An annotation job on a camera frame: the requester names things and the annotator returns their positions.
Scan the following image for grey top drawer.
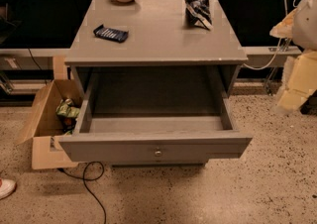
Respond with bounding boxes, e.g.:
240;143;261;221
60;65;252;166

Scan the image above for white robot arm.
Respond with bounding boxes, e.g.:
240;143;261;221
269;0;317;113

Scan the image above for grey drawer cabinet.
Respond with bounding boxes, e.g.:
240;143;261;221
64;0;249;168

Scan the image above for round metal drawer knob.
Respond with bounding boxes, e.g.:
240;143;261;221
155;149;162;157

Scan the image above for dark chip bag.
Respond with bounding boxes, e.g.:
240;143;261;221
184;0;212;30

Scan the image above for green snack bag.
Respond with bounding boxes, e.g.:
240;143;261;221
55;99;80;134

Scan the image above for open cardboard box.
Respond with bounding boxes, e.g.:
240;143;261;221
16;79;82;169

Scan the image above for white shoe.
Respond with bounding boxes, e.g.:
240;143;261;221
0;179;17;199

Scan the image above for white hanging cable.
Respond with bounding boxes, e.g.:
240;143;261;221
243;0;311;71

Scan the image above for black floor cable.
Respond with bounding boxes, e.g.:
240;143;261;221
57;162;108;224

